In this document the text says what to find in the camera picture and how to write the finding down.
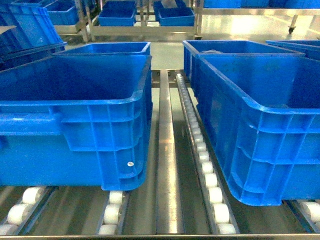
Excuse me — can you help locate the blue bin front left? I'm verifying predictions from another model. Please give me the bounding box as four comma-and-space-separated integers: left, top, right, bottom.
0, 54, 153, 191

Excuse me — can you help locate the white roller track far left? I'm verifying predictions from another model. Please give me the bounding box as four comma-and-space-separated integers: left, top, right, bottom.
0, 186, 46, 236

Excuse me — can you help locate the blue bin rear left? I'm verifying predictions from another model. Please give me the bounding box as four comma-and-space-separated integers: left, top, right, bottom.
55, 41, 151, 56

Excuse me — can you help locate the steel divider rail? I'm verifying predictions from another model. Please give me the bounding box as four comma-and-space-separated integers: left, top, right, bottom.
156, 69, 185, 235

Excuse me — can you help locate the blue bin front right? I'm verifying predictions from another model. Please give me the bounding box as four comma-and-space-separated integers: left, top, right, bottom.
197, 54, 320, 206

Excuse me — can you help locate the white roller track far right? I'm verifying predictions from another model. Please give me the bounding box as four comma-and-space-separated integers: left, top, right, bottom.
299, 201, 320, 232

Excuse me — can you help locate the blue bin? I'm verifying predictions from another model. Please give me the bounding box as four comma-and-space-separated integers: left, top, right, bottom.
55, 41, 151, 56
182, 40, 305, 86
0, 54, 153, 191
197, 54, 320, 206

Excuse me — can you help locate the blue bin rear right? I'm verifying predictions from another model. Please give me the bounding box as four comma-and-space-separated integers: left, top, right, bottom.
182, 40, 305, 86

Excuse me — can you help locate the white roller track centre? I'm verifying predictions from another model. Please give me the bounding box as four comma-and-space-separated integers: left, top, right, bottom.
176, 73, 239, 235

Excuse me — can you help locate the white roller track left-centre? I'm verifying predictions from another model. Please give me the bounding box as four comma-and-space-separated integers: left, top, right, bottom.
98, 190, 124, 235

